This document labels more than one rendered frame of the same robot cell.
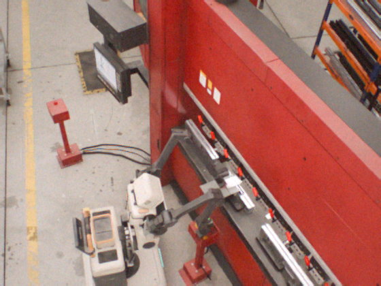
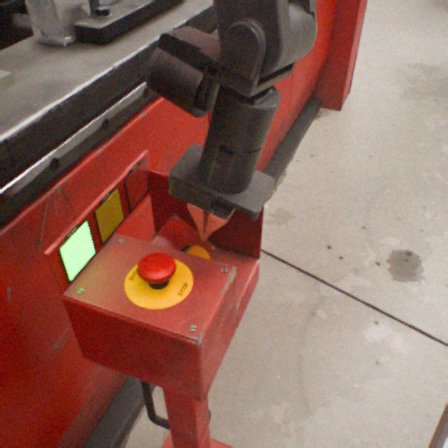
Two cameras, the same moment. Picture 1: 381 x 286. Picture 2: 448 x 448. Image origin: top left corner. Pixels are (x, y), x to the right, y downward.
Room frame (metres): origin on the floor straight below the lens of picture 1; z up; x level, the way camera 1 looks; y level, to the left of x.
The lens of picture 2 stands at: (2.01, 0.19, 1.14)
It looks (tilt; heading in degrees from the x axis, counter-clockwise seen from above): 42 degrees down; 236
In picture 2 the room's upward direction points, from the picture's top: straight up
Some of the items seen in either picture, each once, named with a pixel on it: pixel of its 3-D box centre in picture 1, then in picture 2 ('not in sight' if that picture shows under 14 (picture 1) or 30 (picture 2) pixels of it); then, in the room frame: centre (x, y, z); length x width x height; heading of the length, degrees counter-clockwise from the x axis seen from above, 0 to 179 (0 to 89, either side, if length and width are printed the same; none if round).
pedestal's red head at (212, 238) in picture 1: (203, 230); (172, 269); (1.85, -0.15, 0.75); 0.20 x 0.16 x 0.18; 34
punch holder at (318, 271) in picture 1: (320, 267); not in sight; (1.35, -0.89, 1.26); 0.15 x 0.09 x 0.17; 32
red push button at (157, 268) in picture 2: not in sight; (157, 274); (1.89, -0.12, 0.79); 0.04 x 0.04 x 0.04
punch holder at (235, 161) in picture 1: (237, 159); not in sight; (2.20, -0.36, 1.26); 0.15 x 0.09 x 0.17; 32
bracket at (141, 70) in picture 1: (137, 77); not in sight; (3.13, 0.55, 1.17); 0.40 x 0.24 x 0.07; 32
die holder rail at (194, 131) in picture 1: (201, 141); not in sight; (2.65, -0.08, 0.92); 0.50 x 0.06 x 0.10; 32
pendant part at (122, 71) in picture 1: (113, 71); not in sight; (2.91, 0.70, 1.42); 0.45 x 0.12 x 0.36; 41
